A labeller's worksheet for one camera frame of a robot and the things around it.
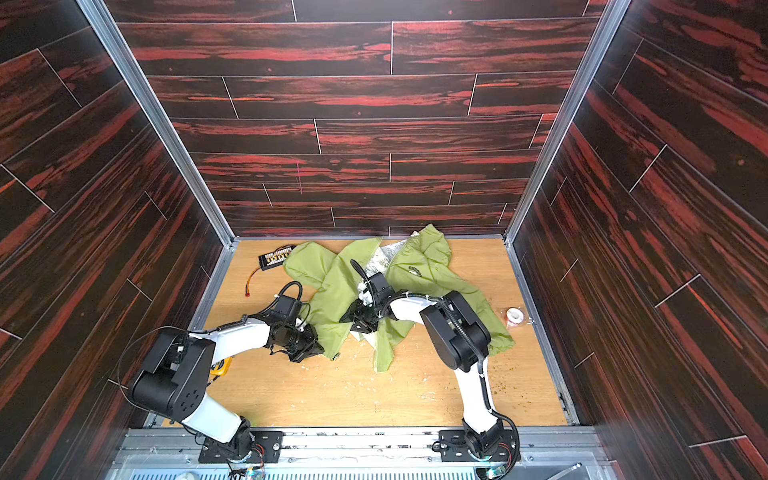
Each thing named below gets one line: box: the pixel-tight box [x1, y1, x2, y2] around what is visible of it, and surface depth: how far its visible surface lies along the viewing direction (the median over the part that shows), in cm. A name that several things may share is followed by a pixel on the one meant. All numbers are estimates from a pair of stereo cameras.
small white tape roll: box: [506, 307, 524, 327], surface depth 97 cm
